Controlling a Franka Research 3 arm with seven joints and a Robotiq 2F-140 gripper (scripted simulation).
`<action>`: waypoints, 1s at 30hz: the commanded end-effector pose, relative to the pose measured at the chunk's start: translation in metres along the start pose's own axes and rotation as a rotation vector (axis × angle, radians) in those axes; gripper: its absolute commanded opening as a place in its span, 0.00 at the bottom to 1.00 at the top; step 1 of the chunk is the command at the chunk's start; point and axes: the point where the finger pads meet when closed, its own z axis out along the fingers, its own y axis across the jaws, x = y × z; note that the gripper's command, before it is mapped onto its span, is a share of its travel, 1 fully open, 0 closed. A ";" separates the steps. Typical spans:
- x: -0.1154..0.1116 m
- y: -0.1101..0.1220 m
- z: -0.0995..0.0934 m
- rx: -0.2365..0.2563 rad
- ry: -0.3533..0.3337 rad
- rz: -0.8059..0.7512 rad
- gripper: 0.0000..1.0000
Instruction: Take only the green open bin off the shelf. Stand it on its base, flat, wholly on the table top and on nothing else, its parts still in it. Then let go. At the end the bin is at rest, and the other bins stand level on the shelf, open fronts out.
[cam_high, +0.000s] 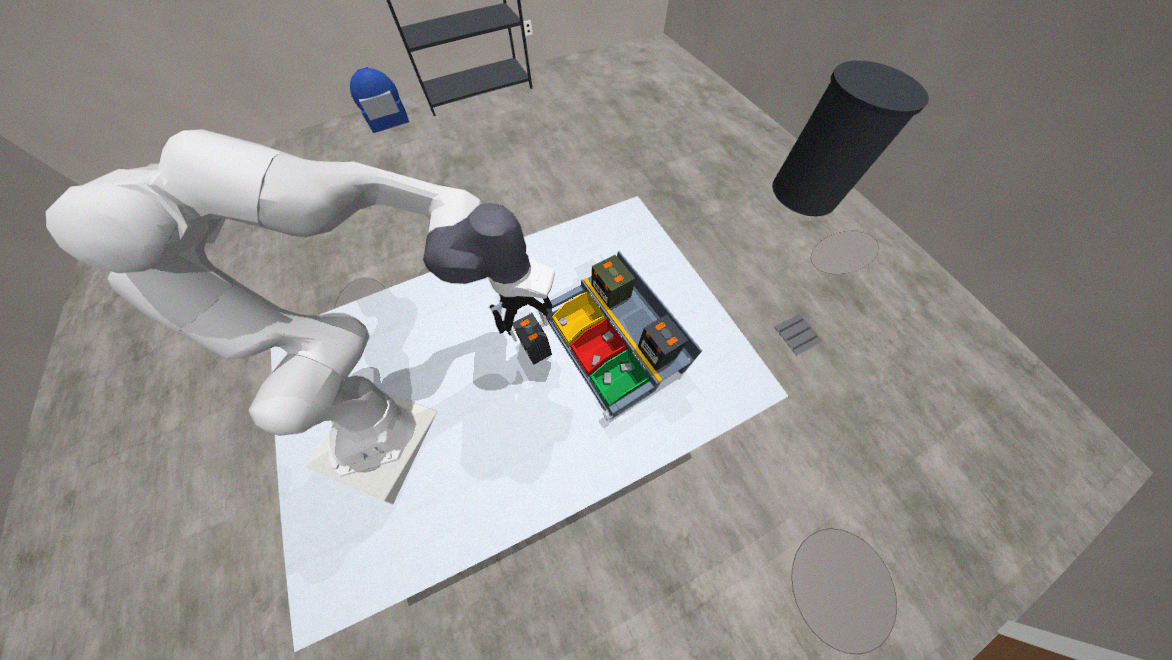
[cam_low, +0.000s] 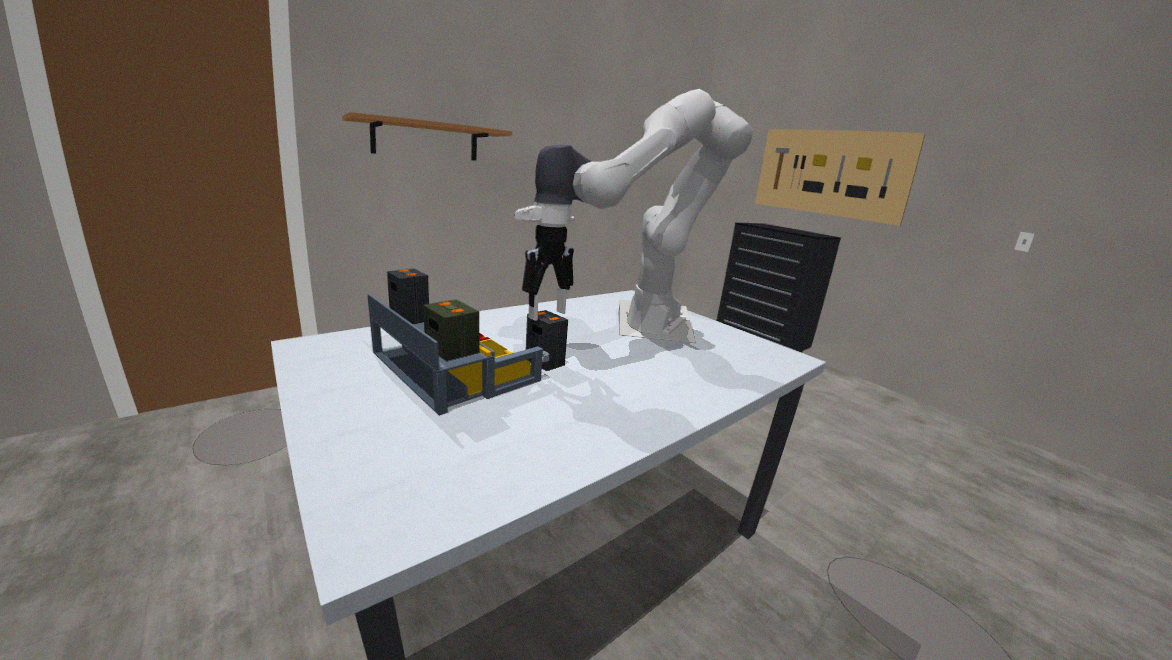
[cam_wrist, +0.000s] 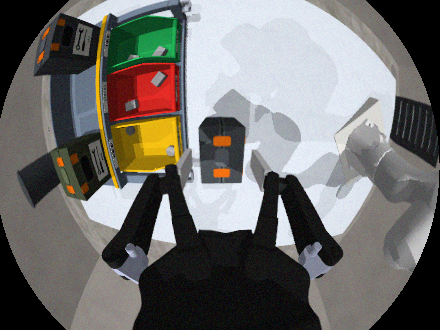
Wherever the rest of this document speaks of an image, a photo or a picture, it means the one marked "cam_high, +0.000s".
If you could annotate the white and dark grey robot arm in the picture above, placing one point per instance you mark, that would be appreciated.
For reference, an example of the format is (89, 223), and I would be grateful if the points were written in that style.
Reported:
(138, 219)

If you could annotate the yellow flat bar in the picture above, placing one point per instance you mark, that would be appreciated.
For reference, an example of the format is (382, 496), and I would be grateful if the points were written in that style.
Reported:
(623, 331)

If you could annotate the yellow open bin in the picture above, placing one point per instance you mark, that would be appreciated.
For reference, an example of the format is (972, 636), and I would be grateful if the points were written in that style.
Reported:
(581, 313)

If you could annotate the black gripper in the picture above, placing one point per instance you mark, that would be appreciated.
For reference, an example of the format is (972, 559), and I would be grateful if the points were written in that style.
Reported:
(512, 304)

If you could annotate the red open bin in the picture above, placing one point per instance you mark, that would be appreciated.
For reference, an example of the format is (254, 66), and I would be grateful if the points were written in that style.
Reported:
(591, 343)

